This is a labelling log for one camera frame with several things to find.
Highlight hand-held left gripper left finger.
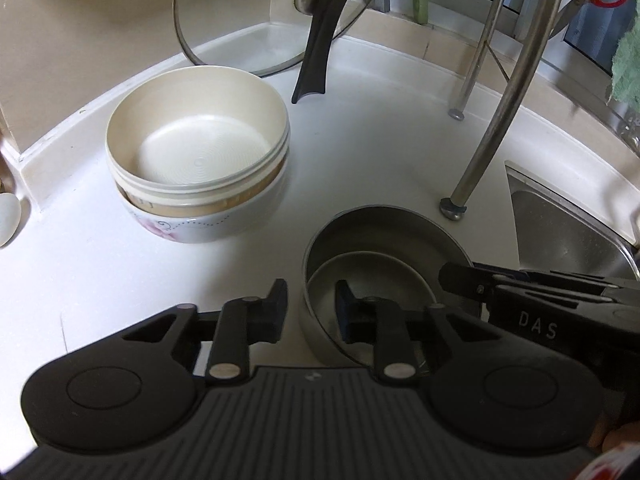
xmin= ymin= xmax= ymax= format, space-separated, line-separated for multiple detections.
xmin=122 ymin=277 xmax=290 ymax=386

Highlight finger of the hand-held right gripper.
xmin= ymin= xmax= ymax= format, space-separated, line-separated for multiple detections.
xmin=439 ymin=261 xmax=521 ymax=303

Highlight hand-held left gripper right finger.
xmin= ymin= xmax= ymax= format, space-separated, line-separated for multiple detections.
xmin=335 ymin=280 xmax=501 ymax=386

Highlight small steel bowl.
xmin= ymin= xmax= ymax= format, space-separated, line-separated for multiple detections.
xmin=305 ymin=250 xmax=436 ymax=366

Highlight large steel bowl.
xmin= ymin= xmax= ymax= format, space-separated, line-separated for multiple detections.
xmin=299 ymin=205 xmax=486 ymax=368

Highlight white floral ceramic bowl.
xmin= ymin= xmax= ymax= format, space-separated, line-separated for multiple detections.
xmin=114 ymin=160 xmax=290 ymax=245

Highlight cream plastic bowl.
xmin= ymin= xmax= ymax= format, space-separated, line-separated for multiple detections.
xmin=105 ymin=65 xmax=292 ymax=211

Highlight steel sink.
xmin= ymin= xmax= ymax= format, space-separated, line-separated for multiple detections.
xmin=504 ymin=160 xmax=640 ymax=281

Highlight steel rack legs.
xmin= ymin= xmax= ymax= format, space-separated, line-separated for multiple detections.
xmin=439 ymin=0 xmax=583 ymax=222

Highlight red white patterned clothing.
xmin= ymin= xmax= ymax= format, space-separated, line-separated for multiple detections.
xmin=575 ymin=452 xmax=640 ymax=480

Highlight green cloth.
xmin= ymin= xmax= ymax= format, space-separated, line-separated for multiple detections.
xmin=606 ymin=22 xmax=640 ymax=107

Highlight glass pot lid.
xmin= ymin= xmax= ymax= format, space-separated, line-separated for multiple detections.
xmin=173 ymin=0 xmax=396 ymax=105

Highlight pale egg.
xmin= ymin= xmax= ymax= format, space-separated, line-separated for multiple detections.
xmin=0 ymin=192 xmax=22 ymax=248

